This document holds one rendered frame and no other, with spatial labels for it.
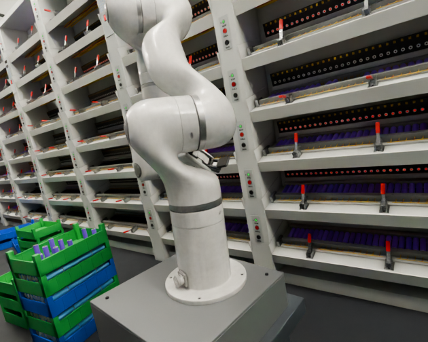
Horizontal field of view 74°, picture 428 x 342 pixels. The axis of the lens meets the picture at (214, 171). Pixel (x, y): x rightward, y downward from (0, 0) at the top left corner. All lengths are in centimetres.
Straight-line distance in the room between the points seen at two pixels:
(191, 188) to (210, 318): 25
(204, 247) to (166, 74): 39
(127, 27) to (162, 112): 36
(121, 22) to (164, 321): 71
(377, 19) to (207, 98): 60
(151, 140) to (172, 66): 20
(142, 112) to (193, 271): 34
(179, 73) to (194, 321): 51
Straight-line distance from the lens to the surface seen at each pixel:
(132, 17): 85
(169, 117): 56
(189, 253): 62
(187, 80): 66
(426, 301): 124
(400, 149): 102
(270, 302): 69
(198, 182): 57
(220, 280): 66
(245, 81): 116
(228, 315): 60
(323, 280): 129
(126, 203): 186
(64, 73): 229
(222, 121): 58
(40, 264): 120
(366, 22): 103
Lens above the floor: 72
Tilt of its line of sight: 9 degrees down
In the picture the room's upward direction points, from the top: 10 degrees counter-clockwise
